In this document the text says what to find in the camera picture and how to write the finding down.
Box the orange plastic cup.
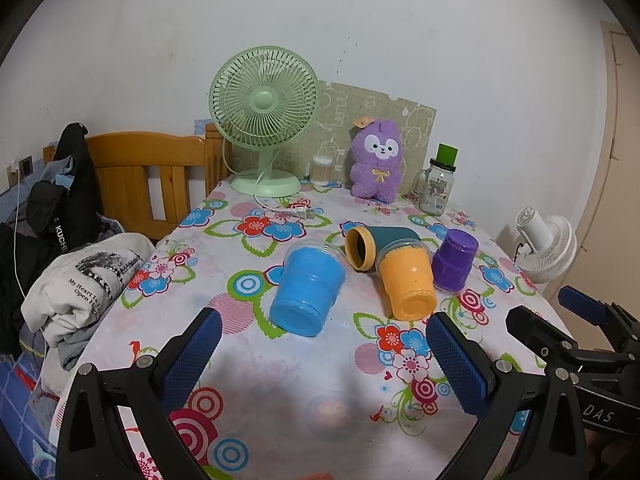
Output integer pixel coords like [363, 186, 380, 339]
[375, 238, 437, 322]

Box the purple plastic cup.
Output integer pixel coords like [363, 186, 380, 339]
[432, 229, 478, 294]

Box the teal cup yellow rim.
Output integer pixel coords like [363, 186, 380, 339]
[344, 226, 420, 272]

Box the blue plastic cup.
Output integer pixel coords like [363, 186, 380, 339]
[269, 240, 348, 337]

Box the beige door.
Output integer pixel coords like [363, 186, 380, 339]
[541, 20, 640, 351]

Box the white floor fan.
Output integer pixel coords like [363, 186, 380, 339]
[497, 206, 577, 285]

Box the white printed t-shirt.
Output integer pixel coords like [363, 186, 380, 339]
[21, 233, 154, 347]

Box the glass mason jar mug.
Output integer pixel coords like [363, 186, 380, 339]
[411, 158, 456, 217]

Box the floral tablecloth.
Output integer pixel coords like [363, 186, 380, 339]
[81, 182, 558, 479]

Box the green box on jar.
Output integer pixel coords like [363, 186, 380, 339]
[436, 143, 458, 167]

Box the purple plush toy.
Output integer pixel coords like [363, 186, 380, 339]
[349, 117, 404, 204]

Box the beige patterned foam board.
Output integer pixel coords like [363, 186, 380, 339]
[274, 81, 436, 194]

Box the cotton swab container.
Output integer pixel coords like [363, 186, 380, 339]
[309, 154, 333, 186]

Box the green desk fan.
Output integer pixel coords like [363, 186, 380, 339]
[208, 46, 320, 198]

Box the white charging cable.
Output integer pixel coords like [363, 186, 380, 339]
[8, 160, 27, 302]

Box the white fan power cable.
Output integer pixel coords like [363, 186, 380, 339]
[221, 138, 317, 221]

